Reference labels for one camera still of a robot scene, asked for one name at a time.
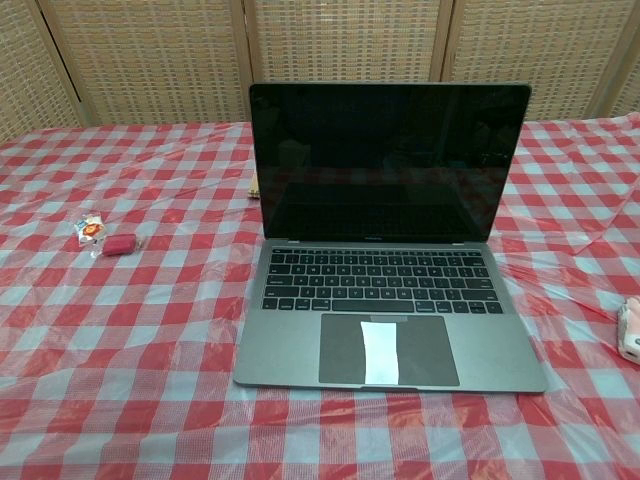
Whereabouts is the grey laptop with black screen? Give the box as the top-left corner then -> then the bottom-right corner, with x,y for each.
232,81 -> 550,396

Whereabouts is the red white checkered tablecloth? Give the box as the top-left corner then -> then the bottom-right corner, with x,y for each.
0,118 -> 640,480

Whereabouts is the small red case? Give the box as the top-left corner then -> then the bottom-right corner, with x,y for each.
101,235 -> 139,258

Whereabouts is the clear wrapped candy packet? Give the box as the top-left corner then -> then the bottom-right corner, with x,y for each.
73,212 -> 107,259

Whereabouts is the woven bamboo folding screen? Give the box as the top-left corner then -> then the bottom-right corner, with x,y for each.
0,0 -> 640,129

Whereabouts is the pink white plush pouch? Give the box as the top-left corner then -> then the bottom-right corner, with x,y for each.
617,296 -> 640,368

